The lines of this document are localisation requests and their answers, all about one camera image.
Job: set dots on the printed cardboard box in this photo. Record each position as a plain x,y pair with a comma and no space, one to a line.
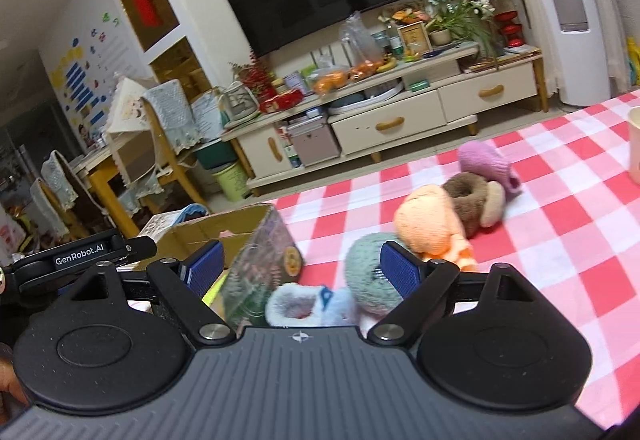
265,260

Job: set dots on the green glass bottle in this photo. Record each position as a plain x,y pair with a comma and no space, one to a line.
396,42

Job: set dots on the orange plush toy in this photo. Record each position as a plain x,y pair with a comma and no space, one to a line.
425,220

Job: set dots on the light blue fuzzy slipper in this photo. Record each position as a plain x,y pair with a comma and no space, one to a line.
340,307

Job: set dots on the wooden chair with lace cover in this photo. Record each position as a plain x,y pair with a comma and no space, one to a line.
170,110

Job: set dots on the teal knitted toy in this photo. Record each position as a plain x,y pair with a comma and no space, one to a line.
365,265

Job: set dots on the yellow banana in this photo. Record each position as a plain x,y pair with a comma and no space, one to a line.
386,65

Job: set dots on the white oval tray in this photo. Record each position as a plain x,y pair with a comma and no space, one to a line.
370,95

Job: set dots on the bag of oranges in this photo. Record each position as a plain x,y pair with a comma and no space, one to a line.
331,81

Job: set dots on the red checked tablecloth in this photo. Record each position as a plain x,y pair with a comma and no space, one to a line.
550,245

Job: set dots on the light pink knitted hat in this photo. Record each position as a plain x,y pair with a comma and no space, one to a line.
482,160

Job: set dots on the brown fuzzy slipper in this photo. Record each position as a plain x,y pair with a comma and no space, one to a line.
465,195

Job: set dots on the blue cloth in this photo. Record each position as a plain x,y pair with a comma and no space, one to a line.
192,211

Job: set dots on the potted green plant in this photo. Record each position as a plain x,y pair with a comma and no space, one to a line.
440,36

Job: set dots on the clear plastic bag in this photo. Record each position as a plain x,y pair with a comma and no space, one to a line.
360,40

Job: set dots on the small green box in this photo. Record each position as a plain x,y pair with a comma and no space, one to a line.
416,85

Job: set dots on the white printed carton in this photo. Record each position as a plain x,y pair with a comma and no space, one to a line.
160,225

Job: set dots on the cream TV cabinet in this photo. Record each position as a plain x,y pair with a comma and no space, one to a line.
400,125

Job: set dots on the dark green bin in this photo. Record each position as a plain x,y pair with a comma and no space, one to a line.
215,154

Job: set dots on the red gift box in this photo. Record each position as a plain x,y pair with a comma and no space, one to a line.
281,101

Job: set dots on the cream illustrated board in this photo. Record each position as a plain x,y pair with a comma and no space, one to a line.
127,107

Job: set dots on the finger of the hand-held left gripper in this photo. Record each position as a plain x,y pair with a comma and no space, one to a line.
140,247

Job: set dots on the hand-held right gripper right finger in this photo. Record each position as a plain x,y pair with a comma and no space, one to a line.
402,267

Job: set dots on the yellow wooden dining table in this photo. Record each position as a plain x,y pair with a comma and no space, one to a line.
107,170

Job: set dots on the wall poster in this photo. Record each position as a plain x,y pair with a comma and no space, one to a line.
90,75

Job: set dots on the bag of small tangerines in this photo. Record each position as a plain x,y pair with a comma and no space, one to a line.
367,71

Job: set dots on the yellow detergent bottle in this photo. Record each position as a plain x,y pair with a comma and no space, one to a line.
635,62

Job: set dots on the pink storage case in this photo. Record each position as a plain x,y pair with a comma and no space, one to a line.
314,144

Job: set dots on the dark chair with lace cover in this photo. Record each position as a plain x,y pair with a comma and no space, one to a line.
45,205
60,175

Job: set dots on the red berry branch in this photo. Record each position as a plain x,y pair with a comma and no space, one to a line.
252,72

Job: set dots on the red pedestal ornament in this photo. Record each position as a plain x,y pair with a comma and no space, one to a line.
509,30

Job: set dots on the white paper cup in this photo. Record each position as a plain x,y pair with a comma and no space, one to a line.
635,145

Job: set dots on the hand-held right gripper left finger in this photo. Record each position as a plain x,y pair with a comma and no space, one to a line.
202,267

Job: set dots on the white printed paper sheet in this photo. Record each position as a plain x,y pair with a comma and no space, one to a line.
206,115

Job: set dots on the light green bin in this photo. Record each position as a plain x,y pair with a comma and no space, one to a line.
231,181

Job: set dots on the gold picture frame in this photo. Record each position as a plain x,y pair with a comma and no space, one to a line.
415,37

